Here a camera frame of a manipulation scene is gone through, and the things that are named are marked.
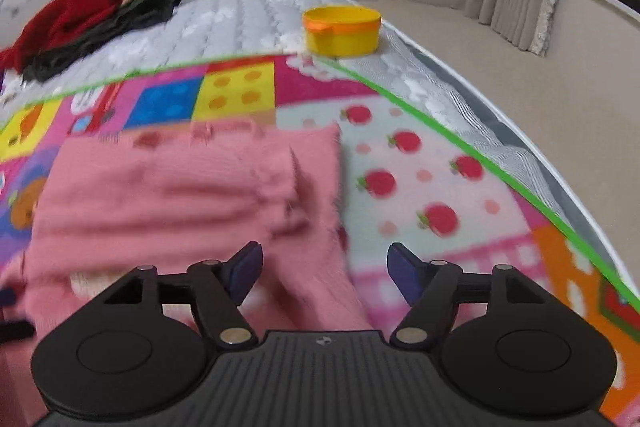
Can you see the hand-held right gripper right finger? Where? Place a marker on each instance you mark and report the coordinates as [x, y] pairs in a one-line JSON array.
[[404, 274]]

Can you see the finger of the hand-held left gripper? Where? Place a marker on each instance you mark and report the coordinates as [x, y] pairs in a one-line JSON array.
[[5, 297], [15, 331]]

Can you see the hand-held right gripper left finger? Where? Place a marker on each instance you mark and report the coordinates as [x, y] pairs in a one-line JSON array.
[[245, 269]]

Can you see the colourful cartoon printed blanket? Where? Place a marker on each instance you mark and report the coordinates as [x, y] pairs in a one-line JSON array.
[[435, 177]]

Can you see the yellow container with orange lid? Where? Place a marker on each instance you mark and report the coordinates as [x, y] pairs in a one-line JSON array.
[[345, 37]]

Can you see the white quilted mattress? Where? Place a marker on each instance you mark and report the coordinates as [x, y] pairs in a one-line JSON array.
[[240, 22]]

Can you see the black garment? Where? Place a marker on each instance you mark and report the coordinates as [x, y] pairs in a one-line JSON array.
[[125, 17]]

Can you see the red garment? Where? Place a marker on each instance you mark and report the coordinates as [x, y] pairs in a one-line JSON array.
[[65, 17]]

